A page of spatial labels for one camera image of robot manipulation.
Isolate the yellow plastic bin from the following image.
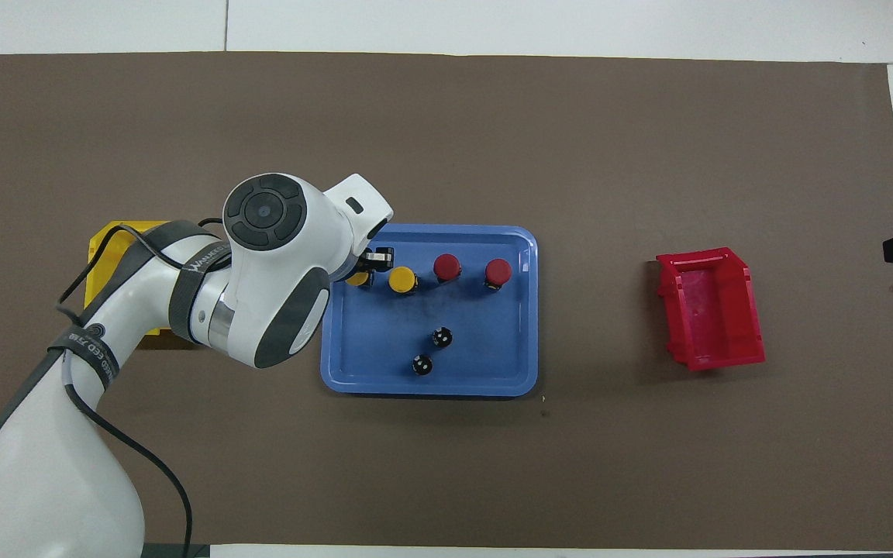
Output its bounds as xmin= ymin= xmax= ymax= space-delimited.
xmin=88 ymin=221 xmax=176 ymax=338

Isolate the brown paper table mat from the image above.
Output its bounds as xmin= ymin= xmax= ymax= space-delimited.
xmin=0 ymin=51 xmax=893 ymax=549

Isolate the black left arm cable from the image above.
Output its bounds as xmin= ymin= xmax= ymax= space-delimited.
xmin=57 ymin=219 xmax=224 ymax=558

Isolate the blue plastic tray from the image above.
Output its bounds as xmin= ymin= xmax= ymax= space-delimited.
xmin=320 ymin=222 xmax=540 ymax=398

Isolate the red plastic bin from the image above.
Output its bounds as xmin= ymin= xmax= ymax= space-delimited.
xmin=655 ymin=247 xmax=767 ymax=372

